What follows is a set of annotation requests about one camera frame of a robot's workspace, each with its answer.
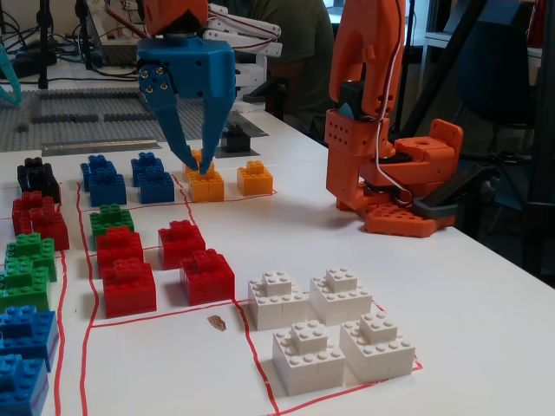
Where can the person in olive shirt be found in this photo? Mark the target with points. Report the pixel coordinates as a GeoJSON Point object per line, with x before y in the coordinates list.
{"type": "Point", "coordinates": [299, 52]}

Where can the red cylinder object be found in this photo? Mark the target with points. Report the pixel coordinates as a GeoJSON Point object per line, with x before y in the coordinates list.
{"type": "Point", "coordinates": [537, 21]}

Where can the dark blue chair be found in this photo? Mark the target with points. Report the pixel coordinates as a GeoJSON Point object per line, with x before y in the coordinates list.
{"type": "Point", "coordinates": [494, 73]}

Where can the teal robot part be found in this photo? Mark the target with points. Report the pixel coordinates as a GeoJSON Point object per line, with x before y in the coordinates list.
{"type": "Point", "coordinates": [11, 76]}

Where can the grey black table clamp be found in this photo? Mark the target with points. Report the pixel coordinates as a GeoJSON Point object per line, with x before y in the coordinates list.
{"type": "Point", "coordinates": [433, 211]}
{"type": "Point", "coordinates": [505, 157]}

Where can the grey lego brick wall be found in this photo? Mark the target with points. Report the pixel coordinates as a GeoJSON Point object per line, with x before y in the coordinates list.
{"type": "Point", "coordinates": [89, 94]}
{"type": "Point", "coordinates": [128, 117]}
{"type": "Point", "coordinates": [65, 118]}

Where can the green stacked lego block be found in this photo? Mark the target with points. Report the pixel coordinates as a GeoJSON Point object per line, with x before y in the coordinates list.
{"type": "Point", "coordinates": [110, 219]}
{"type": "Point", "coordinates": [24, 288]}
{"type": "Point", "coordinates": [30, 255]}

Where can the white stacked lego block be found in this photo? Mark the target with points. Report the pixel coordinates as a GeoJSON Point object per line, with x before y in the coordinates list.
{"type": "Point", "coordinates": [377, 346]}
{"type": "Point", "coordinates": [277, 299]}
{"type": "Point", "coordinates": [308, 355]}
{"type": "Point", "coordinates": [340, 294]}

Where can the white side table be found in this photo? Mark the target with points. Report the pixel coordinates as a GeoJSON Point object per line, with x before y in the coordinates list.
{"type": "Point", "coordinates": [433, 43]}

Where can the black boxy object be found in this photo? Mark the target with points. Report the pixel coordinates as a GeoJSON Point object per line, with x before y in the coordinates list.
{"type": "Point", "coordinates": [273, 95]}

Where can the black stand pole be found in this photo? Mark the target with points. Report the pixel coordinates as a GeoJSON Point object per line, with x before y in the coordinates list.
{"type": "Point", "coordinates": [43, 43]}
{"type": "Point", "coordinates": [82, 34]}

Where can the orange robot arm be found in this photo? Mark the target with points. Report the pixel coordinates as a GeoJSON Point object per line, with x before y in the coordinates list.
{"type": "Point", "coordinates": [351, 173]}

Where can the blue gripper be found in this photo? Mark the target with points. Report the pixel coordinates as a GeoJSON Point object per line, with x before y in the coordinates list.
{"type": "Point", "coordinates": [197, 71]}

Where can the red stacked lego block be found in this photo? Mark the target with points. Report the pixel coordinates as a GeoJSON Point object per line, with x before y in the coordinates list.
{"type": "Point", "coordinates": [182, 242]}
{"type": "Point", "coordinates": [119, 247]}
{"type": "Point", "coordinates": [130, 286]}
{"type": "Point", "coordinates": [207, 277]}
{"type": "Point", "coordinates": [28, 203]}
{"type": "Point", "coordinates": [52, 229]}

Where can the black tripod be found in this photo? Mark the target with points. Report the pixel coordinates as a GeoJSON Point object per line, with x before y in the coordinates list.
{"type": "Point", "coordinates": [542, 151]}

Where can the grey lego baseplate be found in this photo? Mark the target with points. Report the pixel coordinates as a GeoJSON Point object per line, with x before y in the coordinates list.
{"type": "Point", "coordinates": [65, 130]}

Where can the small grey lego piece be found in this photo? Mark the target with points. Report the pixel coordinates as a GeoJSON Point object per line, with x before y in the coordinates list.
{"type": "Point", "coordinates": [21, 127]}

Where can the small brown crumb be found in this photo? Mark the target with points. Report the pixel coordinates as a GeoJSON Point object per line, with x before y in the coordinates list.
{"type": "Point", "coordinates": [217, 323]}

